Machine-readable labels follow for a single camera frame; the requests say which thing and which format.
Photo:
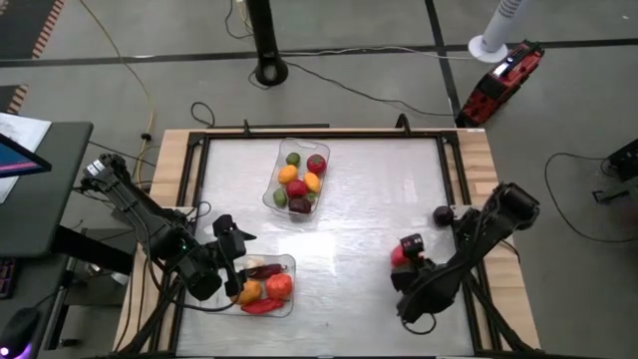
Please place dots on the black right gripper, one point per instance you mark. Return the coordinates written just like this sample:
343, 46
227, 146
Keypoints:
426, 276

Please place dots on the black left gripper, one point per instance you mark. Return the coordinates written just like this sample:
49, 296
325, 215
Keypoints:
231, 249

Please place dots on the red bell pepper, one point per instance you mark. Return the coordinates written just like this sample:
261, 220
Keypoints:
399, 255

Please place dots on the white garlic bulb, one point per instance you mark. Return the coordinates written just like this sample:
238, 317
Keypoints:
254, 261

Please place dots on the orange bell pepper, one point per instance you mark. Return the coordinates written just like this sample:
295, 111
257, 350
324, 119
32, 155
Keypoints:
249, 291

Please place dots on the orange pumpkin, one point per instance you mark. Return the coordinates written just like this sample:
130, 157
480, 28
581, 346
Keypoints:
279, 285

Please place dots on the green oval fruit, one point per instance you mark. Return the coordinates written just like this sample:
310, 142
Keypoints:
280, 198

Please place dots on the dark red round fruit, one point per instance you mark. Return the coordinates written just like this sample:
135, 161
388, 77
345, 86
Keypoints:
300, 205

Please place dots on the red apple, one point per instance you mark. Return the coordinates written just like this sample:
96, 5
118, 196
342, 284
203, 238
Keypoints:
296, 188

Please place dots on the orange round fruit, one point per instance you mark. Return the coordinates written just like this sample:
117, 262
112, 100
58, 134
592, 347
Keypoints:
287, 174

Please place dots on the yellow lemon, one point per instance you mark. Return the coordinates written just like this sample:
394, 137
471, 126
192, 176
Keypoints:
312, 182

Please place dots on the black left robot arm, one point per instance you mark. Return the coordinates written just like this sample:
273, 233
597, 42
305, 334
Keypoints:
144, 219

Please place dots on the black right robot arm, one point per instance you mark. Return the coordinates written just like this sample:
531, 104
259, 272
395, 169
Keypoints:
478, 249

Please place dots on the dark purple round fruit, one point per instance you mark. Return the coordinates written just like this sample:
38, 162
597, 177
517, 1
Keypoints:
443, 215

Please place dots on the clear plastic basket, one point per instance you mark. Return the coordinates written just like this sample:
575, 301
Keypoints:
290, 299
319, 149

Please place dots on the glossy white work surface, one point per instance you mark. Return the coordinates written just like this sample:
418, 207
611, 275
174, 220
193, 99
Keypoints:
349, 319

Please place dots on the black desk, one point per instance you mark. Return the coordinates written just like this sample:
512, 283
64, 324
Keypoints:
45, 199

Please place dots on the red tool case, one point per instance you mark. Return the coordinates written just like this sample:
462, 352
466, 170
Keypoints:
501, 82

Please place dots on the black computer mouse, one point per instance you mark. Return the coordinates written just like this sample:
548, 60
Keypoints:
20, 329

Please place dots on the black keyboard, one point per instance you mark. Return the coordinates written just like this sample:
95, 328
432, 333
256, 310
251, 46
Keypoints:
6, 276

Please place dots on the black pole stand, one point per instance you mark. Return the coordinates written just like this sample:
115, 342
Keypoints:
264, 35

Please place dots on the computer monitor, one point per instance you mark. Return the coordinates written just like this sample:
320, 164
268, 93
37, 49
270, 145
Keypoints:
17, 162

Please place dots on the black equipment box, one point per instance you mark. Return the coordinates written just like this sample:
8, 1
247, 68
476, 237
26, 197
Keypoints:
625, 159

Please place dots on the white paper sheet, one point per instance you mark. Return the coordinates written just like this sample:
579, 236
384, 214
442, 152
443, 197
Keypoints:
22, 130

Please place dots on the white tower fan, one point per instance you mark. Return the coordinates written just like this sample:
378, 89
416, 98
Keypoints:
498, 30

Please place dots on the black mat orange stripes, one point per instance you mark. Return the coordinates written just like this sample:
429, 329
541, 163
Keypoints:
12, 97
25, 25

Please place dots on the black frame bracket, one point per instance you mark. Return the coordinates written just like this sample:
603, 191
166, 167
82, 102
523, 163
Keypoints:
403, 122
245, 126

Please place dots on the black aluminium table frame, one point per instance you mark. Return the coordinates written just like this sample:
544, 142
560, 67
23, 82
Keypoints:
324, 134

